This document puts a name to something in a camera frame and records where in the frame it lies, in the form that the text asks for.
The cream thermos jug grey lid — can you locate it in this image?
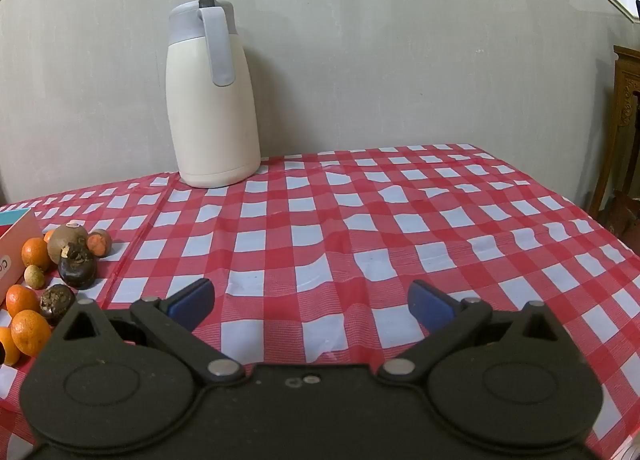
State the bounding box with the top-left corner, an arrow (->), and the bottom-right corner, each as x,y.
166,0 -> 262,188

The brown green round fruit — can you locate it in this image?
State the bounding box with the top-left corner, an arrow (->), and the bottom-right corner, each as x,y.
47,223 -> 90,265

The red cardboard box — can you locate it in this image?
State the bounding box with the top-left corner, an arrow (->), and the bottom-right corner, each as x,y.
0,207 -> 42,308

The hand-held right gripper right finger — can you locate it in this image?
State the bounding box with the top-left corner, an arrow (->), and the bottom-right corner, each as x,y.
377,280 -> 576,386

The red white checked tablecloth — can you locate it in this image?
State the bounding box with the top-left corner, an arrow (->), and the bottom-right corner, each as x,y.
0,143 -> 640,460

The carved wooden chair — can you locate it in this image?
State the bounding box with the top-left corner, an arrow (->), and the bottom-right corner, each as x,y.
587,45 -> 640,241

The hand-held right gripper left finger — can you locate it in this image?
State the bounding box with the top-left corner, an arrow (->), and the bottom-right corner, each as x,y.
50,279 -> 247,387

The small brown orange fruit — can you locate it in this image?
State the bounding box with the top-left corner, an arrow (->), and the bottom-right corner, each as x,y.
87,229 -> 113,257

